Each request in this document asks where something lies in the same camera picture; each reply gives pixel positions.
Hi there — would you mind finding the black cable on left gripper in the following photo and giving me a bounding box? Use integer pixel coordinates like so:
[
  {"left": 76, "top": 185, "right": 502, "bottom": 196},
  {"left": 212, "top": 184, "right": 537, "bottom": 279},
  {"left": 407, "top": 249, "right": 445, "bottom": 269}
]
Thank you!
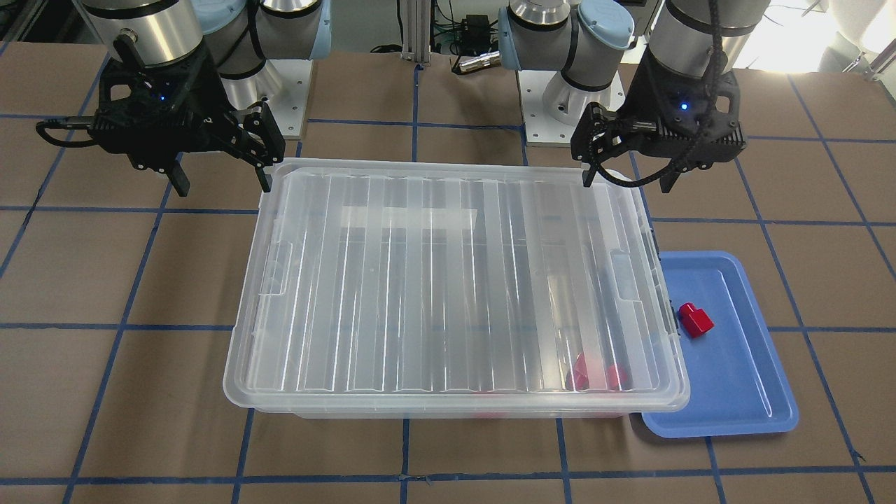
[{"left": 591, "top": 0, "right": 732, "bottom": 188}]

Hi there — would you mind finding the silver metal cylinder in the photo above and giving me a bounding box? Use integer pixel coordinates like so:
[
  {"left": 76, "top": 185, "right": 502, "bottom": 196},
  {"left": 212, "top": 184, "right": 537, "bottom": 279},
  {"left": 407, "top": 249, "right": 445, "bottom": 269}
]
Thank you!
[{"left": 451, "top": 50, "right": 501, "bottom": 76}]

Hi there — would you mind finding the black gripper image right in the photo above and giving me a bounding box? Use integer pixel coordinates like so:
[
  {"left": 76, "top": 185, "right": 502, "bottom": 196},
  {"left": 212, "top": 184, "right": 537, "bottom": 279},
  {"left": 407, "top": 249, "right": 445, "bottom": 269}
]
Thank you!
[{"left": 570, "top": 50, "right": 747, "bottom": 194}]

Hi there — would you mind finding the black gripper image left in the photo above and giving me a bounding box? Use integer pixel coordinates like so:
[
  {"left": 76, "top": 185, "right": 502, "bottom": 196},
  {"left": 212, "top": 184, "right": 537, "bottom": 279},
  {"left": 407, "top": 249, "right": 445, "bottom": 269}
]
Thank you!
[{"left": 90, "top": 43, "right": 286, "bottom": 197}]

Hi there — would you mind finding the blue plastic tray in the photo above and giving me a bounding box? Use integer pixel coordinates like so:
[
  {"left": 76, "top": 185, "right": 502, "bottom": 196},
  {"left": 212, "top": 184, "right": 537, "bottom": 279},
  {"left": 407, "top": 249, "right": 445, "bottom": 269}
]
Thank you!
[{"left": 643, "top": 250, "right": 799, "bottom": 438}]

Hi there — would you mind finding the clear plastic storage box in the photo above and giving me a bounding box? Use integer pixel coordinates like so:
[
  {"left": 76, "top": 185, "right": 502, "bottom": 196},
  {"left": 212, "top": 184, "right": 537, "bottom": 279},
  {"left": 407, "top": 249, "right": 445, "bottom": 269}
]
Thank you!
[{"left": 248, "top": 164, "right": 683, "bottom": 422}]

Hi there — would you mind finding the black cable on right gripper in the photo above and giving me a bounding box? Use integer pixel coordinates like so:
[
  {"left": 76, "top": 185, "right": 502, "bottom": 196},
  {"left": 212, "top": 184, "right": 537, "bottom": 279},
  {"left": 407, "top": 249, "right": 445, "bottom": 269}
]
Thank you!
[{"left": 36, "top": 118, "right": 102, "bottom": 149}]

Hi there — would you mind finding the red block on tray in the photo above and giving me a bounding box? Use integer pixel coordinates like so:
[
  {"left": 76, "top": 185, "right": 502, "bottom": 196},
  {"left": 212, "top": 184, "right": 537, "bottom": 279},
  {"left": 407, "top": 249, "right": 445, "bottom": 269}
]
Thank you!
[{"left": 678, "top": 302, "right": 715, "bottom": 339}]

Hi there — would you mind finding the aluminium frame post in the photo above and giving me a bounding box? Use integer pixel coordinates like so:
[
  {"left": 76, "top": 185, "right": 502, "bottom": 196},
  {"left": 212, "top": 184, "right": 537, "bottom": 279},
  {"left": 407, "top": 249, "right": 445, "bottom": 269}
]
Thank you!
[{"left": 397, "top": 1, "right": 432, "bottom": 67}]

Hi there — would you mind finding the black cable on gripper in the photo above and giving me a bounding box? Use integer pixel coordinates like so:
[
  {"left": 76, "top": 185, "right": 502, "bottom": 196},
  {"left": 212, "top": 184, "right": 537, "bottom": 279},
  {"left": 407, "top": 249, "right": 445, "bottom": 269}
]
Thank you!
[
  {"left": 36, "top": 118, "right": 102, "bottom": 149},
  {"left": 591, "top": 0, "right": 732, "bottom": 188}
]

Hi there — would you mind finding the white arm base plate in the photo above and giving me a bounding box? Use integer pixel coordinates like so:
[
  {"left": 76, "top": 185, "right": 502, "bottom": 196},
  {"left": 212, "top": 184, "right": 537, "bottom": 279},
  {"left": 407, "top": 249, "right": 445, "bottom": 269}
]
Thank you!
[
  {"left": 222, "top": 59, "right": 314, "bottom": 140},
  {"left": 517, "top": 71, "right": 625, "bottom": 147}
]

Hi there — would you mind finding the black power adapter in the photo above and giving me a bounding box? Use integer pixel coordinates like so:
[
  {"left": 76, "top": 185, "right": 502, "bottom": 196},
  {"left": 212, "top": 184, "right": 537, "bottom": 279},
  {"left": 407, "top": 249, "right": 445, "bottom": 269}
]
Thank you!
[{"left": 458, "top": 14, "right": 494, "bottom": 54}]

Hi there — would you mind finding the red block in box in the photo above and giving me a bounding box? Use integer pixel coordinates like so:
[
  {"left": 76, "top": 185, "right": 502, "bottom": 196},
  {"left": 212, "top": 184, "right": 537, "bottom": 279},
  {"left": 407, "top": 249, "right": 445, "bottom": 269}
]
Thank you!
[
  {"left": 604, "top": 363, "right": 630, "bottom": 393},
  {"left": 564, "top": 352, "right": 608, "bottom": 392}
]

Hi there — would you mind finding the clear plastic box lid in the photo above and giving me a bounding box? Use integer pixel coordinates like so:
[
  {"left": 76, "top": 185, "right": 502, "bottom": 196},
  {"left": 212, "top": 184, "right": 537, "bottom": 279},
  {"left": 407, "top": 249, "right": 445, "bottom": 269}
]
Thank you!
[{"left": 223, "top": 158, "right": 691, "bottom": 414}]

